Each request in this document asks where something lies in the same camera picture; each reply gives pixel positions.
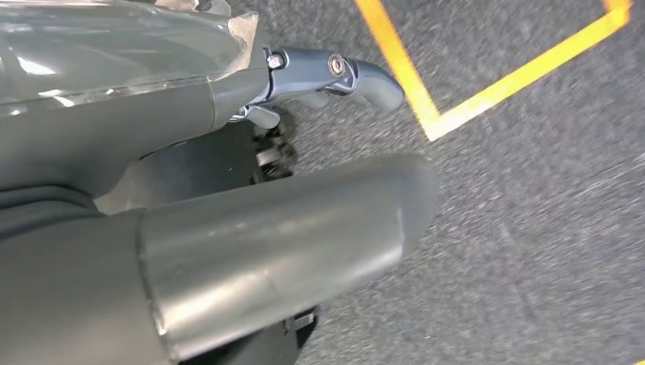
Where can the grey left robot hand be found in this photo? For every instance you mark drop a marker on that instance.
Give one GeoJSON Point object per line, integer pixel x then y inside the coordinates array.
{"type": "Point", "coordinates": [101, 131]}

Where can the yellow floor marking tape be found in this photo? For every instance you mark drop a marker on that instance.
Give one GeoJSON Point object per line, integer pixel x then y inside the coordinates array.
{"type": "Point", "coordinates": [403, 65]}

